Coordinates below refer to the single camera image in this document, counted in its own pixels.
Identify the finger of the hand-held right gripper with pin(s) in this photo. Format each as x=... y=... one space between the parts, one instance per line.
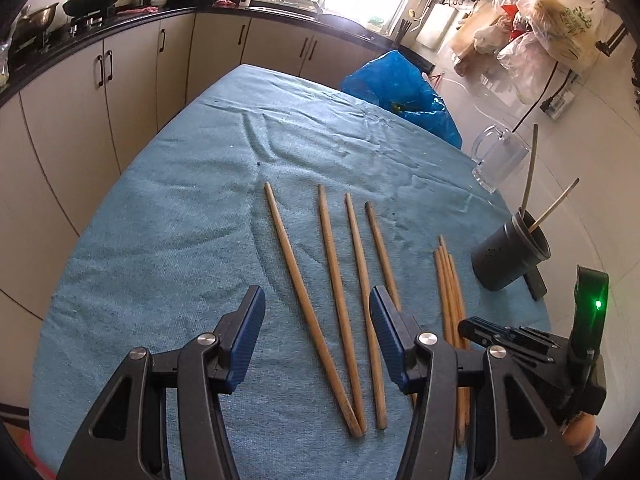
x=480 y=330

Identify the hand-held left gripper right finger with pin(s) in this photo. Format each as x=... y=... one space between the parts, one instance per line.
x=387 y=340

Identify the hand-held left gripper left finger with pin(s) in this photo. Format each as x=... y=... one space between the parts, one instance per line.
x=246 y=340

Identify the wooden chopstick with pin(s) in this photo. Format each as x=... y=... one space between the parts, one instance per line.
x=382 y=255
x=444 y=262
x=459 y=300
x=300 y=290
x=357 y=255
x=440 y=285
x=335 y=270
x=452 y=285

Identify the dark grey utensil holder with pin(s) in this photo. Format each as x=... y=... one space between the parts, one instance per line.
x=500 y=265

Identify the person's right forearm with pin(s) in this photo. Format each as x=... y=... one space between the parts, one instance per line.
x=582 y=435

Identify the weathered chopstick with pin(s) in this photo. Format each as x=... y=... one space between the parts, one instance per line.
x=555 y=202
x=530 y=170

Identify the blue table cloth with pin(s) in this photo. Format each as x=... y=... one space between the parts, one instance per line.
x=175 y=220

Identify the clear glass mug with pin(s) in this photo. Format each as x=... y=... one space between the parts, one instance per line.
x=502 y=160

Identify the blue plastic bag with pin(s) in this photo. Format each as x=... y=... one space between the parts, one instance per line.
x=400 y=85

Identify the beige lower cabinets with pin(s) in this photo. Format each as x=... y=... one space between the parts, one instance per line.
x=65 y=110

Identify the white plastic bags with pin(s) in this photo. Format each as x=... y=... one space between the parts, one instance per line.
x=500 y=35

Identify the clear bag of flatbread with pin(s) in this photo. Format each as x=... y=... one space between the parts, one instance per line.
x=560 y=25

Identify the dark chopstick bunch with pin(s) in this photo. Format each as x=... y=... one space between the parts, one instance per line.
x=402 y=32

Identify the white cutting board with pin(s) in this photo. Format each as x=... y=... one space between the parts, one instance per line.
x=435 y=25

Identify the small green box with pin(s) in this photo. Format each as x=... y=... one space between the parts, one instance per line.
x=375 y=23

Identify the pink meat piece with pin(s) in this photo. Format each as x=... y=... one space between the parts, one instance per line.
x=137 y=10
x=225 y=3

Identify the black kitchen countertop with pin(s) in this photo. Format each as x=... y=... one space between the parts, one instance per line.
x=150 y=16

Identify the metal faucet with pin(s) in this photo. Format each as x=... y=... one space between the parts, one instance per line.
x=318 y=5

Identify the gas stove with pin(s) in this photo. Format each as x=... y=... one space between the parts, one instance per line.
x=85 y=25

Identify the steel cooking pot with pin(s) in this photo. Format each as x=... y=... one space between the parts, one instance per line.
x=37 y=20

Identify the wall power socket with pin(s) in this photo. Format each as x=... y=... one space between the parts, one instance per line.
x=560 y=105

